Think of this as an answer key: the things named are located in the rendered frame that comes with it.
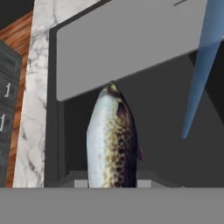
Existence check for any dark grey fridge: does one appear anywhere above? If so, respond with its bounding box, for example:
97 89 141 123
43 0 224 189

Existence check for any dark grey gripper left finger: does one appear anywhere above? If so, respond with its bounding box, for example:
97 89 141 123
47 170 89 189

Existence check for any blue translucent fridge panel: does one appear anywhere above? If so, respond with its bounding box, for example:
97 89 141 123
181 0 224 140

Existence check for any spotted brown and white fish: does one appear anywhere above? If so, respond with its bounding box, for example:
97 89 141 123
86 80 144 189

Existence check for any white drawer handle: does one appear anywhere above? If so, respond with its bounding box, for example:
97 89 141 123
0 114 6 132
3 82 12 98

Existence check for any dark grey drawer cabinet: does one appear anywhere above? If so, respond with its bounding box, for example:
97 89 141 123
0 38 23 188

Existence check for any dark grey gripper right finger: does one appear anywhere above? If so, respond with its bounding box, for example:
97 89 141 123
136 169 186 189

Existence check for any grey fridge drawer front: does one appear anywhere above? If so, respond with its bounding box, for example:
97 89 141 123
55 0 209 102

